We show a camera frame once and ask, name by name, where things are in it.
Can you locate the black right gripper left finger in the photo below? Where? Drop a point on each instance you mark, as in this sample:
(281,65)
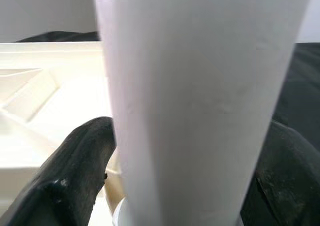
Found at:
(65,181)

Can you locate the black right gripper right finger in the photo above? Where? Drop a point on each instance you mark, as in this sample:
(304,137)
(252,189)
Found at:
(287,186)

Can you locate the white plastic table top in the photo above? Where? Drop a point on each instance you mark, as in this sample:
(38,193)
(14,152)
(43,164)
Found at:
(50,86)

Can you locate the white plastic table leg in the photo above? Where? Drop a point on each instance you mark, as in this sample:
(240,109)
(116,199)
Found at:
(195,98)

